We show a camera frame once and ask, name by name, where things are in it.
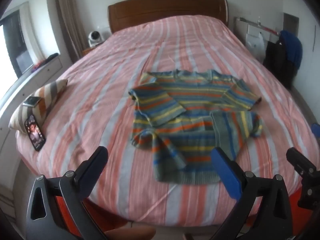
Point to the blue hanging garment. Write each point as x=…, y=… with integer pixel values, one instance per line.
x=293, y=47

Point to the white plastic bag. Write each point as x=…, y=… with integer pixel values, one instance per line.
x=254, y=42

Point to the wooden nightstand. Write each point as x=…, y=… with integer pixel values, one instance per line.
x=88, y=50

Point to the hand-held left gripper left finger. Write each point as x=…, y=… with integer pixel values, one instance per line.
x=93, y=165

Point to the black smartphone with lit screen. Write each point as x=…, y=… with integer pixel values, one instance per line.
x=35, y=133

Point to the small silver device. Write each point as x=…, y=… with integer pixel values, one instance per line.
x=31, y=101

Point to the beige curtain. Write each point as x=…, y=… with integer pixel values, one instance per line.
x=70, y=17

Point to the orange cloth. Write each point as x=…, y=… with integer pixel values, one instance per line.
x=62, y=212

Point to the black hanging garment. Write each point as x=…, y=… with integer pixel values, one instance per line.
x=277, y=60

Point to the grey wall panel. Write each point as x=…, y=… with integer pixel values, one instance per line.
x=291, y=21

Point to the white clothes rack rod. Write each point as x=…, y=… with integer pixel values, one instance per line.
x=257, y=25

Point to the dark remote control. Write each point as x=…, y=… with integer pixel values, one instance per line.
x=52, y=56

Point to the colourful striped knit sweater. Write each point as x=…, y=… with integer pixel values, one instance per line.
x=190, y=100

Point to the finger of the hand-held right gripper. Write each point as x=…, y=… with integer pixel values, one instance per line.
x=316, y=130
x=296, y=158

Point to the small red and blue toy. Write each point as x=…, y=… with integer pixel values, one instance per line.
x=39, y=65

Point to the white round security camera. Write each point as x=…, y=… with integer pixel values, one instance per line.
x=95, y=38

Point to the brown wooden headboard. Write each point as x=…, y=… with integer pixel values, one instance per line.
x=162, y=7

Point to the chevron striped pillow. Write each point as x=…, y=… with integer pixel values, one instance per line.
x=51, y=92

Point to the pink striped bedspread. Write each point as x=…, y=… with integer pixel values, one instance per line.
x=100, y=92

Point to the window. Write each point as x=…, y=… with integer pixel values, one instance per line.
x=17, y=45

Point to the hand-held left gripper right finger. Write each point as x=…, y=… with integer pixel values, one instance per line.
x=226, y=172

